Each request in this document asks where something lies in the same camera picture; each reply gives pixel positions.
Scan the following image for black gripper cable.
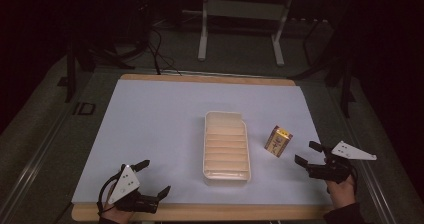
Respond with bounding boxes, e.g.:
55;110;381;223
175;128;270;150
96;170;129;218

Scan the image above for white table mat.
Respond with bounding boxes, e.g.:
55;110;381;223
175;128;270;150
71;78;334;206

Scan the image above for person's left hand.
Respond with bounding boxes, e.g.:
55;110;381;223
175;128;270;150
99;202;136;224

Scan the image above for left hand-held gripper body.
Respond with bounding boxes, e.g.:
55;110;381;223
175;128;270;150
107;164;160;215

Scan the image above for person's right hand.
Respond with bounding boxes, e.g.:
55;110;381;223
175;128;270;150
325;175;357;210

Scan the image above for black stand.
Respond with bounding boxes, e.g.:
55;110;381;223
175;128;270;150
289;17;356;118
64;40;134;103

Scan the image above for gold 9V battery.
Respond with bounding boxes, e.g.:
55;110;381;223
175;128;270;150
264;125;294;159

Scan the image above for white ridged plastic tray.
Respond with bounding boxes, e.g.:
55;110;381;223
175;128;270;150
202;110;252;186

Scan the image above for black floor cables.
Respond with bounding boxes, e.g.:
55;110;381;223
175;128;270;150
146;27;183;77

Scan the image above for white metal stand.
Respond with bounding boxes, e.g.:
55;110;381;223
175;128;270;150
197;0;296;67

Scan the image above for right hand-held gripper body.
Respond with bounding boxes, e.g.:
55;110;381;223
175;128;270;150
307;140;378;185

